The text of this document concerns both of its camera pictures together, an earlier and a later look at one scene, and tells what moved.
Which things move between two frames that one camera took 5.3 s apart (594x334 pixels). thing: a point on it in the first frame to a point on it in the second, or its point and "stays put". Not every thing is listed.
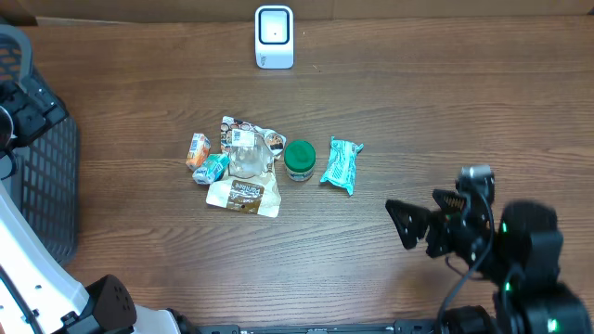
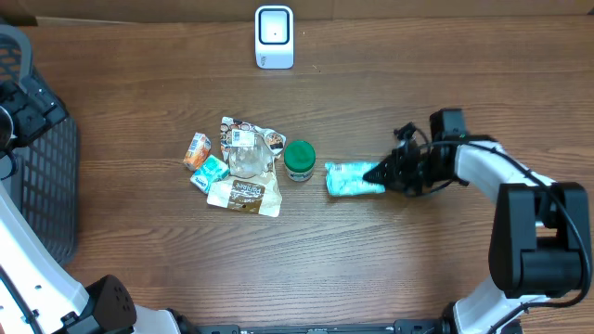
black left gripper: [35, 122] stays put
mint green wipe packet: [341, 167] to [346, 178]
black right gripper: [444, 228] to [397, 176]
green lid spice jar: [300, 158] stays put
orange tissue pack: [199, 150] stays put
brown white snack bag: [249, 185] stays put
